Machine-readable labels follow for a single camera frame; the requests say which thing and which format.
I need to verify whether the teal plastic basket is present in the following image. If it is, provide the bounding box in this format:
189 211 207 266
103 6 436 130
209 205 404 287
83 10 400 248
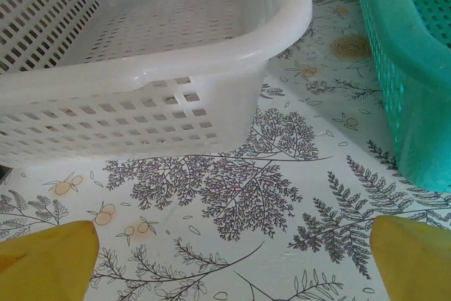
352 0 451 193

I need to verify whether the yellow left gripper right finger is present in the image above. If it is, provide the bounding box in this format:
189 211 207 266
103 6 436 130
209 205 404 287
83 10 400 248
370 215 451 301

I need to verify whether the white plastic basket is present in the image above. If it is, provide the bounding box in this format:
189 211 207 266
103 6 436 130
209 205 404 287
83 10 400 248
0 0 314 169

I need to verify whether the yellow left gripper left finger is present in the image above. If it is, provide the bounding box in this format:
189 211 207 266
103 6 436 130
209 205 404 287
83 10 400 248
0 220 100 301

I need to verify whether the floral table cover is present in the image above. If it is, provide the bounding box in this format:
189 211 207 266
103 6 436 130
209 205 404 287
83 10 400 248
0 0 451 301

